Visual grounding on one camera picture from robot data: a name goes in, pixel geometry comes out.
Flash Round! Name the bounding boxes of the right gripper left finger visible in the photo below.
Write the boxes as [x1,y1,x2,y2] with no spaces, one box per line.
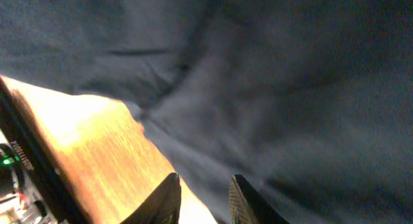
[121,172,181,224]

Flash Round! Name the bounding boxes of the navy blue shorts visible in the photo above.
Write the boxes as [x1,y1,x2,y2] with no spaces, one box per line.
[1,0,412,223]

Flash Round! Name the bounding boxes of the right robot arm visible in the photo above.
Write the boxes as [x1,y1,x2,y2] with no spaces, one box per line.
[1,83,285,224]

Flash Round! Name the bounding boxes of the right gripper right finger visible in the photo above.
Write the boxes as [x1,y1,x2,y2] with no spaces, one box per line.
[228,174,289,224]

